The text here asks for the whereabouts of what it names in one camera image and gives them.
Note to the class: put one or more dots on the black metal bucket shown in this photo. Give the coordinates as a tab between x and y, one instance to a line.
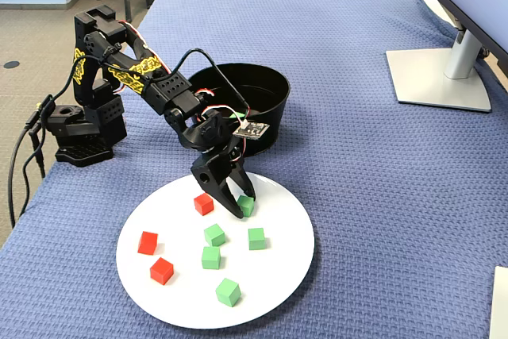
274	116

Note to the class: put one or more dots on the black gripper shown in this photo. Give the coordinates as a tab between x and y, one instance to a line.
211	174

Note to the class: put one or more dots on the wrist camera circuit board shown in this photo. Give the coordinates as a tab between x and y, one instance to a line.
252	129

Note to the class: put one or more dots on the white round plate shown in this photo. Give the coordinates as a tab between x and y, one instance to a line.
278	255

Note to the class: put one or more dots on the red plastic cube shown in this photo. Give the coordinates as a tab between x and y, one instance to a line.
161	270
203	204
147	242

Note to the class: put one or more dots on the blue woven table cloth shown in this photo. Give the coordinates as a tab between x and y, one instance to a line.
337	156

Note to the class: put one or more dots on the white flat board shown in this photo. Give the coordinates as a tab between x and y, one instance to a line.
501	303

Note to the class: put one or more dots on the silver monitor stand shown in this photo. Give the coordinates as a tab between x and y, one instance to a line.
436	85

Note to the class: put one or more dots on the black floor outlet cover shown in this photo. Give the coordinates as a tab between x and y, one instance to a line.
11	64

